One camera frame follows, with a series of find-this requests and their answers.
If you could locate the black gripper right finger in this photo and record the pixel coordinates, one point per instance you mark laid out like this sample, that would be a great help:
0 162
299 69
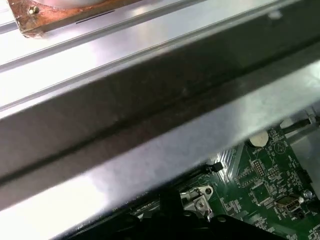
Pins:
225 227

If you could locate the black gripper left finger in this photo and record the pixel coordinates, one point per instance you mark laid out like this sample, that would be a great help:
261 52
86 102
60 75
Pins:
150 227

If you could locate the CPU socket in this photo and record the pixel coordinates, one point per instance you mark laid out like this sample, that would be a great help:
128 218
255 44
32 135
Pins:
200 200

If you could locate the small silver finned heatsink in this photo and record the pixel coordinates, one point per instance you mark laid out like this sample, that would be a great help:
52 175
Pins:
228 165

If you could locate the green motherboard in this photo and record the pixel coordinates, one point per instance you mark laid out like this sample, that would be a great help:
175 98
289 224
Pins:
262 175

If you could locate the internal USB port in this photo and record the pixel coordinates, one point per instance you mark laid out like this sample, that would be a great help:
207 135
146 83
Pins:
287 203

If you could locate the silver capacitor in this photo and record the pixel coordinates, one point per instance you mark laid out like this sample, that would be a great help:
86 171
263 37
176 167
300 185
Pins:
307 194

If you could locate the coin cell battery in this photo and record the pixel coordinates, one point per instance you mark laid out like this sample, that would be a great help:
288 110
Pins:
258 140

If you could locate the black open PC case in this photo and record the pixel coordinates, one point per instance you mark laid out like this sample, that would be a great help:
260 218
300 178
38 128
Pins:
125 100

